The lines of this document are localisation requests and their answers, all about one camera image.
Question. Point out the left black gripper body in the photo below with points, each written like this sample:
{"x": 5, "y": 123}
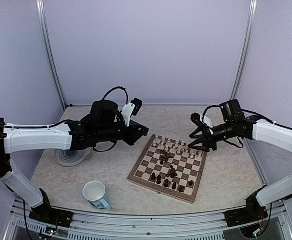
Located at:
{"x": 108, "y": 134}

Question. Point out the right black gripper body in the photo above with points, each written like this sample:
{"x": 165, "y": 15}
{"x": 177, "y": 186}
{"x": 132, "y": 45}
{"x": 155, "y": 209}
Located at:
{"x": 209, "y": 141}

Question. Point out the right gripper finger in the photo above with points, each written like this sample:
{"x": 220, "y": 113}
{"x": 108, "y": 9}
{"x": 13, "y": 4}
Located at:
{"x": 197, "y": 133}
{"x": 199, "y": 145}

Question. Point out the dark queen piece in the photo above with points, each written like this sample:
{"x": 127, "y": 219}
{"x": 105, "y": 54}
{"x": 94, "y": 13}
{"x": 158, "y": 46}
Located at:
{"x": 173, "y": 187}

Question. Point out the dark rook piece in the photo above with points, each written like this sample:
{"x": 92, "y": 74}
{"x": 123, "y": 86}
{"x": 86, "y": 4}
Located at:
{"x": 181, "y": 189}

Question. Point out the dark bishop piece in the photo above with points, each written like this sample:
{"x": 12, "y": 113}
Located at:
{"x": 166, "y": 182}

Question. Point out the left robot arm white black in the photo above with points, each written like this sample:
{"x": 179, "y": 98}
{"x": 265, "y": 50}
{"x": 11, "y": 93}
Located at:
{"x": 18, "y": 138}

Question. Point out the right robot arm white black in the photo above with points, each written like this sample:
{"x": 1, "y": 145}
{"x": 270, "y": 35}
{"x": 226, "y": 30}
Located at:
{"x": 255, "y": 127}

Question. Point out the wooden chess board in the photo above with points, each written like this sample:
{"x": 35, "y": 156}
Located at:
{"x": 168, "y": 167}

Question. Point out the pile of dark pieces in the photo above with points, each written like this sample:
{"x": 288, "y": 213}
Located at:
{"x": 164, "y": 157}

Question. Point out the white king piece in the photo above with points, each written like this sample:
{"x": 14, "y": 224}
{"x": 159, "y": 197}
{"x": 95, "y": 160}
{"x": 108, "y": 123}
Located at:
{"x": 187, "y": 147}

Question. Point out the white queen piece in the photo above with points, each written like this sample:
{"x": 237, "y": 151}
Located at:
{"x": 182, "y": 144}

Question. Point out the white bishop piece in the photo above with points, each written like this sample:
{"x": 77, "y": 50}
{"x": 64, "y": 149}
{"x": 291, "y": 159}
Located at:
{"x": 177, "y": 143}

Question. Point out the white knight piece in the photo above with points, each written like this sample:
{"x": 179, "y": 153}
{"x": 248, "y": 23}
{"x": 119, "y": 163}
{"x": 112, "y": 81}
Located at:
{"x": 169, "y": 144}

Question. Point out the grey silicone round lid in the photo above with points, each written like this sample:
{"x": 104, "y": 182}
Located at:
{"x": 70, "y": 158}

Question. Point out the light blue mug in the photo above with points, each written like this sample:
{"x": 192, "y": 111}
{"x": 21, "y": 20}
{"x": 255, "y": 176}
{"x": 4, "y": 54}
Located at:
{"x": 95, "y": 193}

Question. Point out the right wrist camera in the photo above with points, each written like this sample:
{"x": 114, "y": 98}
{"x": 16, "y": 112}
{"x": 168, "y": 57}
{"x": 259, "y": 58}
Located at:
{"x": 201, "y": 121}

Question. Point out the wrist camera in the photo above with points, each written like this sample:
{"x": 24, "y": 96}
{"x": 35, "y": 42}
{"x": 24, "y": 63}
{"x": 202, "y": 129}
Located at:
{"x": 130, "y": 109}
{"x": 201, "y": 121}

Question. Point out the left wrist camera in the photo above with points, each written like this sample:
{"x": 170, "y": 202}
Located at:
{"x": 130, "y": 109}

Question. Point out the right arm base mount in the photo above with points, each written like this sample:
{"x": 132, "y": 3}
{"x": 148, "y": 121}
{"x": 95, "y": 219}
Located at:
{"x": 244, "y": 215}

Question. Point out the front aluminium rail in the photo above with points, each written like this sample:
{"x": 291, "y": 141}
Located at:
{"x": 87, "y": 225}

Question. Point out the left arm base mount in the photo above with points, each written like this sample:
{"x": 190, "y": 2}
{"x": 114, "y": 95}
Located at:
{"x": 51, "y": 216}

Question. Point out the right aluminium frame post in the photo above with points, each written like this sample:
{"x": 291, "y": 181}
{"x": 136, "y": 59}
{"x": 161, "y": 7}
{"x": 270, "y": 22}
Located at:
{"x": 245, "y": 48}

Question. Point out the aluminium frame post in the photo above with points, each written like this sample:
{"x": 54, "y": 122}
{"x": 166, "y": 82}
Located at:
{"x": 48, "y": 49}
{"x": 245, "y": 48}

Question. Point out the left aluminium frame post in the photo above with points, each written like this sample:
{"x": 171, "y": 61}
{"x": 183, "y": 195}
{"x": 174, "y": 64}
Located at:
{"x": 48, "y": 49}

